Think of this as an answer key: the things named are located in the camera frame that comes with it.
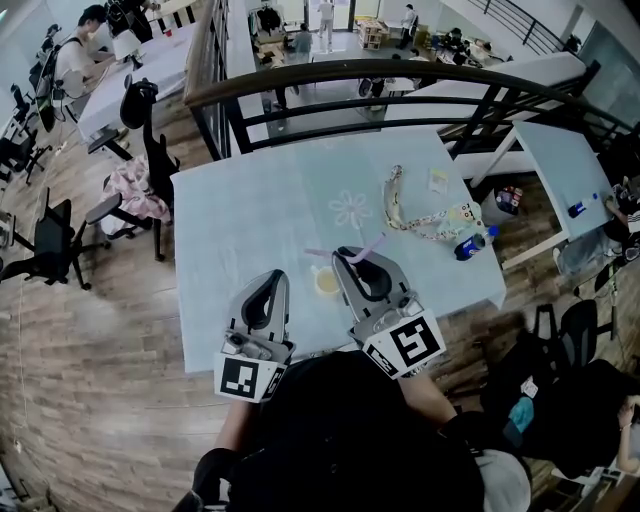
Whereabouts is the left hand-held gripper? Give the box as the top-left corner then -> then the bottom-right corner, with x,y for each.
213,269 -> 296,404

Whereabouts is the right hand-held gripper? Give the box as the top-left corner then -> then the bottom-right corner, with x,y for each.
333,246 -> 447,380

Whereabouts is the pink straw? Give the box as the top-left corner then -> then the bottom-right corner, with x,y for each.
304,231 -> 387,265

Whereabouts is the pale paper cup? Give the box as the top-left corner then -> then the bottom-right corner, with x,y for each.
310,264 -> 346,300

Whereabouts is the person's left forearm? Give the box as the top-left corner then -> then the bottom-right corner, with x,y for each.
214,399 -> 261,454

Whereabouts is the person's right forearm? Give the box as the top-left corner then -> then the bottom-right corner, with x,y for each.
399,372 -> 459,431

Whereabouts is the light blue tablecloth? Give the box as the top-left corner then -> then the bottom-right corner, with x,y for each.
170,124 -> 507,375

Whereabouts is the blue label soda bottle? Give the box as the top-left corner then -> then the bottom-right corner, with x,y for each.
453,224 -> 501,263

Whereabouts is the cartoon badge holder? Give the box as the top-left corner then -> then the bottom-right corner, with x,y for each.
439,201 -> 484,241

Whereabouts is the person's black shirt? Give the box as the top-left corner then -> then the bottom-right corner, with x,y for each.
172,349 -> 531,512

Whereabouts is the white waste bin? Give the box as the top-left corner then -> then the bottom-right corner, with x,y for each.
482,185 -> 525,226

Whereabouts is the pink white cloth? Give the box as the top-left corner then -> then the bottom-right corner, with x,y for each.
99,154 -> 174,236

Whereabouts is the teal cloth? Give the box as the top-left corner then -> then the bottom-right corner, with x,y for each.
502,396 -> 536,446

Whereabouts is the black office chair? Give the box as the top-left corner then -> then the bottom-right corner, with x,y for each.
87,74 -> 181,264
9,83 -> 39,131
0,187 -> 114,291
532,298 -> 616,374
482,329 -> 631,479
0,127 -> 54,186

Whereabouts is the small blue label bottle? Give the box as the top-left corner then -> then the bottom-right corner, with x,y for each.
567,192 -> 600,219

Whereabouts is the black railing with wooden handrail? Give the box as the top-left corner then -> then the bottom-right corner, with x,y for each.
183,0 -> 640,161

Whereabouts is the white side table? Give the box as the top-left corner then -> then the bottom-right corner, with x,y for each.
452,121 -> 617,271

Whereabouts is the white grey garment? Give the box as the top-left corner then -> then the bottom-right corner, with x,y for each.
474,448 -> 532,512

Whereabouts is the wooden shelf unit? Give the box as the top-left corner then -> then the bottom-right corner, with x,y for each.
355,17 -> 392,51

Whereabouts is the white cloth covered table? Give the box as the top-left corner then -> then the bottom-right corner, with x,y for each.
77,22 -> 199,146

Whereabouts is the rack of dark clothes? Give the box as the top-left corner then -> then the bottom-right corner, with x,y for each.
249,3 -> 285,39

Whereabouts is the black stair railing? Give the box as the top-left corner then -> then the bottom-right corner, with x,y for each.
467,0 -> 584,56

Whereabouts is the patterned lanyard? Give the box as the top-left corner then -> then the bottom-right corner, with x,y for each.
382,164 -> 451,241

